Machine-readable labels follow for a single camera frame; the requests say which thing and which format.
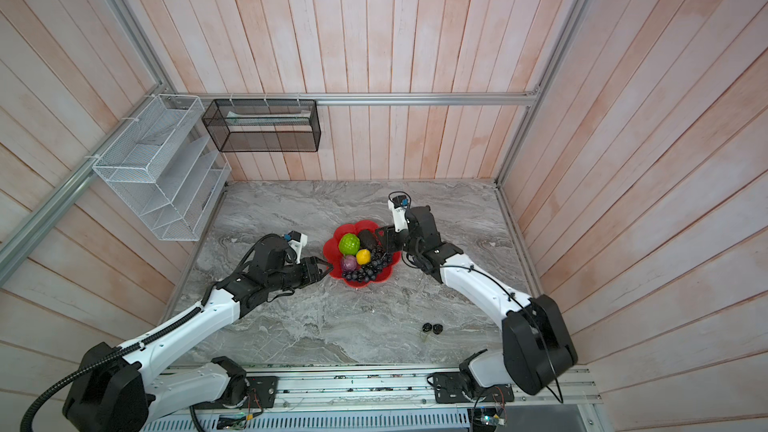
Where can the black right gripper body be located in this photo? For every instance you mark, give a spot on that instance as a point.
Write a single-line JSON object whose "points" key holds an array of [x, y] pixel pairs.
{"points": [[402, 240]]}

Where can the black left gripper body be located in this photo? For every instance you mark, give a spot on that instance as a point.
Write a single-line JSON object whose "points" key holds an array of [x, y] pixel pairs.
{"points": [[292, 276]]}

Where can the red flower-shaped fruit bowl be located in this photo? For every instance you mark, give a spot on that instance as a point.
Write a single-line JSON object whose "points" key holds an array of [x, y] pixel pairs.
{"points": [[332, 254]]}

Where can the purple fake fig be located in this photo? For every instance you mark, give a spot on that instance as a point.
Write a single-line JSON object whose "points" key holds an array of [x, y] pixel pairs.
{"points": [[349, 264]]}

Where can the black fake grape bunch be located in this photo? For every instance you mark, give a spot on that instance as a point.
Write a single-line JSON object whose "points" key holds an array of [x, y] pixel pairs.
{"points": [[370, 272]]}

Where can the green bumpy fake fruit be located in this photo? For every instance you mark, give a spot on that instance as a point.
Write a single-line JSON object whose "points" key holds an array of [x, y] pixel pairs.
{"points": [[349, 244]]}

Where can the dark speckled avocado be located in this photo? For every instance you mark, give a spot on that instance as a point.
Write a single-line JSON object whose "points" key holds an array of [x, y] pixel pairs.
{"points": [[368, 240]]}

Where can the yellow fake lemon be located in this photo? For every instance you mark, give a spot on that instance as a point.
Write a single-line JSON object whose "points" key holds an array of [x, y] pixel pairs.
{"points": [[363, 257]]}

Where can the two black cherries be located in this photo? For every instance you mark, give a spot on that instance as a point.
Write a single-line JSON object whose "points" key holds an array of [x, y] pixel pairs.
{"points": [[430, 329]]}

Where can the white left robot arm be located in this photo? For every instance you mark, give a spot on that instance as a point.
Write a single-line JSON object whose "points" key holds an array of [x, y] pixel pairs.
{"points": [[120, 389]]}

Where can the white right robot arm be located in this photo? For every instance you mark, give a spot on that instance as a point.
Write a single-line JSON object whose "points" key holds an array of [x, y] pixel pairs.
{"points": [[536, 346]]}

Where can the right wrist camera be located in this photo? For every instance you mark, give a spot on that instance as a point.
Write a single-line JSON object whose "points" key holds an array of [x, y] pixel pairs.
{"points": [[399, 203]]}

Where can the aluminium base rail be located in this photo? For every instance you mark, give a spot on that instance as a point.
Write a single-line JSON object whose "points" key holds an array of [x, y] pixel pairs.
{"points": [[394, 398]]}

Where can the black wire mesh basket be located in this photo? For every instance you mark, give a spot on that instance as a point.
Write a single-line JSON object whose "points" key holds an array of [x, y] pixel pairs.
{"points": [[263, 125]]}

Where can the white wire mesh shelf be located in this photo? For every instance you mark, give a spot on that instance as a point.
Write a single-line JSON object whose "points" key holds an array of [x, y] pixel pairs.
{"points": [[166, 172]]}

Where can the horizontal aluminium wall rail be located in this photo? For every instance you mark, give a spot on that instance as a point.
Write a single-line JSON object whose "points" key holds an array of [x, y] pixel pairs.
{"points": [[378, 99]]}

